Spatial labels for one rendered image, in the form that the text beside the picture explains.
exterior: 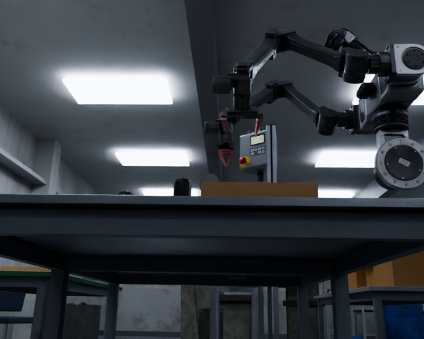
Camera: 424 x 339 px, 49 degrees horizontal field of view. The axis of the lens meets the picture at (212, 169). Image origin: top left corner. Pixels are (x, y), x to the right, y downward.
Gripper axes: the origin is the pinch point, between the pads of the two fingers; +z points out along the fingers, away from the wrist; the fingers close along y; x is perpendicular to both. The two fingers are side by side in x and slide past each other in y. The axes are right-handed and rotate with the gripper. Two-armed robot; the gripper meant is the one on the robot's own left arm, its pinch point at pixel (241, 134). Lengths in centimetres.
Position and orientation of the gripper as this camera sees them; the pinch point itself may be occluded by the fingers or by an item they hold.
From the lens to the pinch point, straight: 159.2
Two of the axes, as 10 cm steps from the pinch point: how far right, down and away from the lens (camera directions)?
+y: -10.0, 0.0, 0.2
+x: -0.1, 3.8, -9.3
